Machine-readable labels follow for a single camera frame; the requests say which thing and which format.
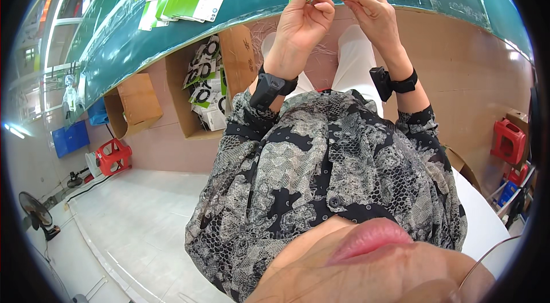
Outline red plastic stool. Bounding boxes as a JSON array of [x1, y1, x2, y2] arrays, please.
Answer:
[[490, 118, 527, 166], [506, 165, 530, 186], [95, 137, 133, 177]]

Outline person's right hand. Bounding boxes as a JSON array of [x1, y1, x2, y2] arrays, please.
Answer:
[[341, 0, 407, 67]]

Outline blue plastic crate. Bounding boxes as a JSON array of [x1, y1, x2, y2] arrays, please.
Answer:
[[498, 180, 519, 208], [88, 99, 111, 127], [51, 120, 91, 159]]

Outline carton of packaged cables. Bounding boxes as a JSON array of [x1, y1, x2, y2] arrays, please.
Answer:
[[165, 24, 259, 141]]

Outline metal shelf with bags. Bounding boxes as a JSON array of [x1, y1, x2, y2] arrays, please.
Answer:
[[9, 0, 89, 125]]

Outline person's left hand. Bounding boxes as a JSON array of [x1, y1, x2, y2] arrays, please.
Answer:
[[268, 0, 336, 66]]

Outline black standing fan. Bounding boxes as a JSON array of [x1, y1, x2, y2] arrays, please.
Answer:
[[18, 191, 61, 242]]

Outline small black floor fan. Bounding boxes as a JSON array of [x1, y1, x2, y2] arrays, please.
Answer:
[[66, 169, 92, 189]]

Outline white plastic bucket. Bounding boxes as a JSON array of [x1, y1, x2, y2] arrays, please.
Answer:
[[85, 151, 102, 178]]

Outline flat brown cardboard carton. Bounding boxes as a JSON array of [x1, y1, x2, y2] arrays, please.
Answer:
[[444, 144, 483, 193]]

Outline black wrist band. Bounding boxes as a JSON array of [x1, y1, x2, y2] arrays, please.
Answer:
[[250, 66, 300, 111], [369, 66, 419, 103]]

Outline person's legs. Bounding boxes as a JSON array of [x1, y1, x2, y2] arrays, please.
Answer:
[[260, 24, 385, 119]]

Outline empty brown carton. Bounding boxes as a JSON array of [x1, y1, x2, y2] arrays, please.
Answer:
[[103, 73, 164, 140]]

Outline person's body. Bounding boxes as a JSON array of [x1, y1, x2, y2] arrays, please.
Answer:
[[184, 88, 497, 303]]

